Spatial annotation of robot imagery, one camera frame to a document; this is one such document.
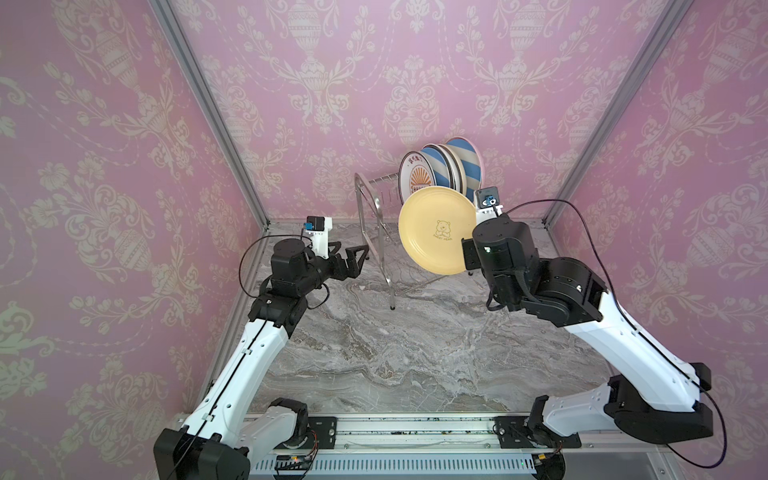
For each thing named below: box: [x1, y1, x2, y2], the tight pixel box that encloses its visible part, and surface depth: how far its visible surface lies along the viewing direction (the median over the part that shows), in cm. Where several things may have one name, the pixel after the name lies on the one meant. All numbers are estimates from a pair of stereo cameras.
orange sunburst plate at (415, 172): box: [398, 150, 437, 205], surface depth 83 cm
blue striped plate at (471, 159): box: [446, 136, 483, 202], surface depth 78 cm
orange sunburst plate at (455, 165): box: [434, 143, 462, 193], surface depth 74 cm
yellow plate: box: [398, 186, 477, 275], surface depth 68 cm
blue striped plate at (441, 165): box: [420, 144, 454, 188], surface depth 75 cm
